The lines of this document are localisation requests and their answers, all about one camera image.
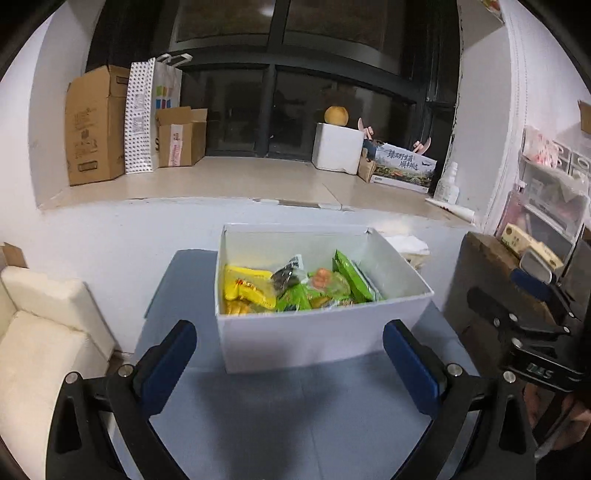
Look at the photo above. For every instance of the white cardboard box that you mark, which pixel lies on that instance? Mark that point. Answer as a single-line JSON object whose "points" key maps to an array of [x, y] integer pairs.
{"points": [[323, 334]]}

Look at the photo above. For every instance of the small labelled cardboard box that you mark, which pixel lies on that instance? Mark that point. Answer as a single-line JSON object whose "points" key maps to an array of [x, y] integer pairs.
{"points": [[174, 141]]}

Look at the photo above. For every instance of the white stick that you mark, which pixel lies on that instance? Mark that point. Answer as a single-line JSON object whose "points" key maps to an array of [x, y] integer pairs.
{"points": [[450, 209]]}

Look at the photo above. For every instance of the small plain cardboard box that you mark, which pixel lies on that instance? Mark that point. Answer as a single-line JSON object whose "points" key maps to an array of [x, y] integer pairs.
{"points": [[199, 134]]}

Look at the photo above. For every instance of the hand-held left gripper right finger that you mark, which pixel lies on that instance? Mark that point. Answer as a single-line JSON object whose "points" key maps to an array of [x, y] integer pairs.
{"points": [[411, 369]]}

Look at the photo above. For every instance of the yellow snack packet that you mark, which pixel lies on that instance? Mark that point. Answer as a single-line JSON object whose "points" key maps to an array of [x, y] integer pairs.
{"points": [[244, 288]]}

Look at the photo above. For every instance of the orange print snack packet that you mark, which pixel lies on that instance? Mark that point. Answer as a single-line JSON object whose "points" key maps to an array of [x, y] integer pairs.
{"points": [[325, 284]]}

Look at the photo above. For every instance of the light green snack packet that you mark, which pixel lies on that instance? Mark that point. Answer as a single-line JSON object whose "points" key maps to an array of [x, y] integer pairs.
{"points": [[295, 300]]}

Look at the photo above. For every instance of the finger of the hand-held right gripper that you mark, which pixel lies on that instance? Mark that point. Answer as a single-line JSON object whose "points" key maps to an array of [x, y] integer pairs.
{"points": [[531, 279], [503, 317]]}

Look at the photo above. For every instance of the printed landscape box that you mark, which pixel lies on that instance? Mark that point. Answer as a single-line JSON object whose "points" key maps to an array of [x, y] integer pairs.
{"points": [[401, 166]]}

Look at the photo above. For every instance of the white foam box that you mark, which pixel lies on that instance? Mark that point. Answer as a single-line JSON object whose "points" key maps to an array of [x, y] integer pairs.
{"points": [[337, 147]]}

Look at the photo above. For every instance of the dark window frame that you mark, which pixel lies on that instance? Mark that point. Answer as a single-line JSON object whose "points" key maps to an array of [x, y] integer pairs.
{"points": [[277, 55]]}

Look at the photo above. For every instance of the pink toy figure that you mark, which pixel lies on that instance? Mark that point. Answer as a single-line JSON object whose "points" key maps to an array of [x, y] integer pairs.
{"points": [[422, 146], [367, 130]]}

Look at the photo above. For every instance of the white paper bag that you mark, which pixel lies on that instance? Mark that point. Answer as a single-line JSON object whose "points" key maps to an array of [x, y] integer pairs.
{"points": [[168, 87]]}

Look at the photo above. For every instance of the small brown carton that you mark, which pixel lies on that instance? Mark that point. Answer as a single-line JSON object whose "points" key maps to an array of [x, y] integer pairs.
{"points": [[367, 168]]}

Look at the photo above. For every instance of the white plastic bottle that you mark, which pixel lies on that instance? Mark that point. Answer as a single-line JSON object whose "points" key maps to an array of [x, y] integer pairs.
{"points": [[448, 184]]}

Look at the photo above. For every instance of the clear plastic drawer unit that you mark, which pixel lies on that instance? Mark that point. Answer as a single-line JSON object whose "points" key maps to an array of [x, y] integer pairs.
{"points": [[549, 194]]}

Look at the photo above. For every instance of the cream leather sofa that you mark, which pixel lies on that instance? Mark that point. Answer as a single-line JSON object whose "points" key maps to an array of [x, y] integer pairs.
{"points": [[37, 350]]}

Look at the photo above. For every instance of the cream green label box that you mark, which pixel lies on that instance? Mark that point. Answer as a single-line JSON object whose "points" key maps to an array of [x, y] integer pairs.
{"points": [[519, 237]]}

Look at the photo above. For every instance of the person's right hand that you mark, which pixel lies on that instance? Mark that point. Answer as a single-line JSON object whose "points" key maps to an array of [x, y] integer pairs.
{"points": [[575, 427]]}

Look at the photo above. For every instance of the large cardboard box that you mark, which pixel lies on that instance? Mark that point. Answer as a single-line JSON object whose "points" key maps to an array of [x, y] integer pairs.
{"points": [[94, 124]]}

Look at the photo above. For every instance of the orange round fruit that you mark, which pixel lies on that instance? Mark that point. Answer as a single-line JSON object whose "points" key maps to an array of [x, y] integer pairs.
{"points": [[335, 115]]}

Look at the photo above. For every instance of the cardboard piece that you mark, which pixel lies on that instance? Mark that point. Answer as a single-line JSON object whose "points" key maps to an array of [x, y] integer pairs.
{"points": [[11, 256]]}

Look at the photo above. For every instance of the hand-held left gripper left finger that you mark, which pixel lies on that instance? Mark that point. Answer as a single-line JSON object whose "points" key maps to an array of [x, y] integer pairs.
{"points": [[171, 362]]}

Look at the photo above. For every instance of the wall mounted cardboard box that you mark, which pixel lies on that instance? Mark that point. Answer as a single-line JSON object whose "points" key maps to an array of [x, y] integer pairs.
{"points": [[585, 115]]}

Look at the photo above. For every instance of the large green snack packet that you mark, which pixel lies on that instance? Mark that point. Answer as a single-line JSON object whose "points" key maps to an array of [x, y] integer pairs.
{"points": [[353, 277]]}

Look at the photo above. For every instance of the dark green snack packet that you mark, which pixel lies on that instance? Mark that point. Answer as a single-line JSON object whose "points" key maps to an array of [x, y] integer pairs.
{"points": [[286, 276]]}

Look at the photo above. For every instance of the dotted paper bag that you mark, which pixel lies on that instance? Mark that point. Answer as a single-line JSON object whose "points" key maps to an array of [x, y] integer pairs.
{"points": [[138, 120]]}

